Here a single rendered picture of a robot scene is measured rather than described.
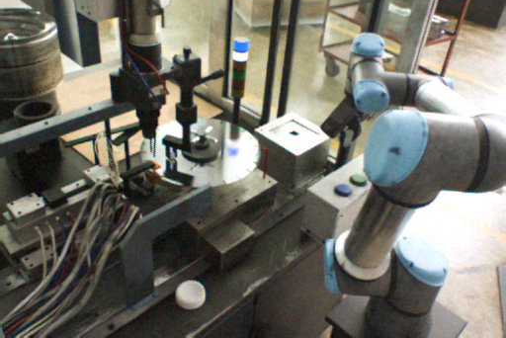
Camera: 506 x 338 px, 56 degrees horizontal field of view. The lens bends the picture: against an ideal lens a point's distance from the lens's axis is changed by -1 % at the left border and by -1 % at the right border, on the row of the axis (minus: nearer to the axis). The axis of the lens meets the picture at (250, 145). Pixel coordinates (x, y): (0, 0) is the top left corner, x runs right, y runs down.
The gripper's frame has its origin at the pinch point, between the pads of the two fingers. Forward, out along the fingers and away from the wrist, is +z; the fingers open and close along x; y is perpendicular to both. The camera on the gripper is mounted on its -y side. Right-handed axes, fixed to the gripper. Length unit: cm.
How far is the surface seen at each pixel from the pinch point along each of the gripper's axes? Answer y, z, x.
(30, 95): -59, 4, 82
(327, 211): -17.6, 3.9, -11.7
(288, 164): -10.7, 10.9, 10.3
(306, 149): -5.1, 6.5, 8.4
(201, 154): -35.5, -5.4, 19.1
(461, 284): 58, 108, -42
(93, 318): -79, 2, 2
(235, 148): -25.6, -2.2, 16.8
